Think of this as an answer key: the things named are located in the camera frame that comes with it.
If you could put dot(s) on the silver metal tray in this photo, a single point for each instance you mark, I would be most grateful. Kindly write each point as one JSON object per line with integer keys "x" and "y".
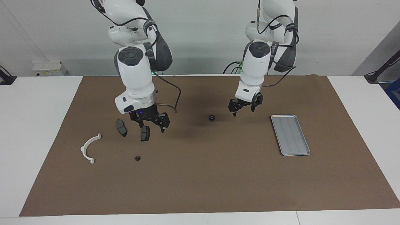
{"x": 290, "y": 137}

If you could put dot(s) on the curved dark grey brake pad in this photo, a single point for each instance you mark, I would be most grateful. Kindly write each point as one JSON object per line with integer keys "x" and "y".
{"x": 120, "y": 126}

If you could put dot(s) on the white wall socket box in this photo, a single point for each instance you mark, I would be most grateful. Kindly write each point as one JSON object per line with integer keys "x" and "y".
{"x": 47, "y": 67}

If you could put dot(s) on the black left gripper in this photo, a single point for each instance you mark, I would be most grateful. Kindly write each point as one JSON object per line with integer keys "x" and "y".
{"x": 247, "y": 104}

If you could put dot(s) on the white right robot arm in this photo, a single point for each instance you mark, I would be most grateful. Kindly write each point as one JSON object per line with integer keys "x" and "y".
{"x": 137, "y": 75}

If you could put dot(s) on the blue crate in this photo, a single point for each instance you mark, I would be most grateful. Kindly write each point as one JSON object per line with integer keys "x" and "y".
{"x": 394, "y": 93}

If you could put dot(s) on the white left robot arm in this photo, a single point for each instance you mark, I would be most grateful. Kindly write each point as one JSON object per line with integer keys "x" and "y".
{"x": 256, "y": 68}

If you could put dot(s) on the black camera stand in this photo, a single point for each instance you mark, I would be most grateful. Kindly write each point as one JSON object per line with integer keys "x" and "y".
{"x": 373, "y": 76}

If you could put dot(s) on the brown table mat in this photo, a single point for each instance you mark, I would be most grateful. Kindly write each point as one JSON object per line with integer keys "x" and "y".
{"x": 200, "y": 175}

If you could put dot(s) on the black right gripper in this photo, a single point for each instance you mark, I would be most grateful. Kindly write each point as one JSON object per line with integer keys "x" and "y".
{"x": 145, "y": 114}

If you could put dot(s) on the white curved plastic bracket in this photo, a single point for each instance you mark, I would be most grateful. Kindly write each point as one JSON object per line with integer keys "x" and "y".
{"x": 83, "y": 149}

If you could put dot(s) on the rectangular dark grey brake pad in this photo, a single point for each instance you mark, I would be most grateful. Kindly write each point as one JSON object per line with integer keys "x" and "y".
{"x": 145, "y": 134}

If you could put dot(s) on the black clamp mount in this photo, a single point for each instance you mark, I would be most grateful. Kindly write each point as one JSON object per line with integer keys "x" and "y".
{"x": 7, "y": 79}

